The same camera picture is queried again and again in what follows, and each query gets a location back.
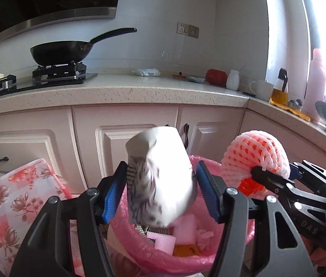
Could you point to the white tissue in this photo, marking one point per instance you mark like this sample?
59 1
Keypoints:
204 236

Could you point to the speckled stone countertop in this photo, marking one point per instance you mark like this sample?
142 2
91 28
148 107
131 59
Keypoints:
151 92

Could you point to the white mug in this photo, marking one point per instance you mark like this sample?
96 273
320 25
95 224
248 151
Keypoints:
262 91

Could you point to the red pot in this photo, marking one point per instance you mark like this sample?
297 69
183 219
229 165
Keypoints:
216 77

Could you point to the white foam block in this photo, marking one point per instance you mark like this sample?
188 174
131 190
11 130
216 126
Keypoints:
161 241
186 228

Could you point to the white plastic bag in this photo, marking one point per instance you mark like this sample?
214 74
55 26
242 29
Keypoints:
145 72

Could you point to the waste bin with pink bag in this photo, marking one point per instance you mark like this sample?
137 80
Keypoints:
122 230

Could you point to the black wok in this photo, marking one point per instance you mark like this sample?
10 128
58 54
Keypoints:
59 53

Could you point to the black range hood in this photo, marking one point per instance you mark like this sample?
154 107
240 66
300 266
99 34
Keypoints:
50 0

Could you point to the beige wall socket panel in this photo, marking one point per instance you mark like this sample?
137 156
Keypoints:
187 29

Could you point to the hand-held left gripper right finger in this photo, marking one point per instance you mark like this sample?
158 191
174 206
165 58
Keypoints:
209 193

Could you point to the black gas stove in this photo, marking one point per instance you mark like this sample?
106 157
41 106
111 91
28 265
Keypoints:
36 84

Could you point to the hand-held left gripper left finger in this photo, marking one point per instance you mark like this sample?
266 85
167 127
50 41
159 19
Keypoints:
113 196

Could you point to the white ceramic jar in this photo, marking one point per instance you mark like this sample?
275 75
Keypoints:
233 80

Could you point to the yellow snack packet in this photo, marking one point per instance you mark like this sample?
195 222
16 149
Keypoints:
186 250

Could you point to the yellow mat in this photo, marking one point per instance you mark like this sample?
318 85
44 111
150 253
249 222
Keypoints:
292 112

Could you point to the small grey dish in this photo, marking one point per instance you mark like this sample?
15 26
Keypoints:
196 79

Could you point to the large pink fruit foam net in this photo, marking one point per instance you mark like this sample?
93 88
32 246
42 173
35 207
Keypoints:
252 153

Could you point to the glass oil bottle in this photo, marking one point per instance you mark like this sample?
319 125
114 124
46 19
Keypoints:
278 93

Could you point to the pink bottle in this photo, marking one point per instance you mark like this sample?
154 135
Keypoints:
315 86

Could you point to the white paper cup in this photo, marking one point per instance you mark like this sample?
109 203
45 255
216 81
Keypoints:
168 179

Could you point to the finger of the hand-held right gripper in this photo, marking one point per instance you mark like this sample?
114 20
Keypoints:
272 180
294 170

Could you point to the floral pink tablecloth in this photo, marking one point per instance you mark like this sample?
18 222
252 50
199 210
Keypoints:
13 196

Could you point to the small red lid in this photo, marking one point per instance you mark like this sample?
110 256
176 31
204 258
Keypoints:
178 76

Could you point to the green patterned wrapper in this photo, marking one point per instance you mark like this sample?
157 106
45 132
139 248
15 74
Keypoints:
141 231

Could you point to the small metal object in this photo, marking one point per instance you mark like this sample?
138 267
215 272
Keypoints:
295 104

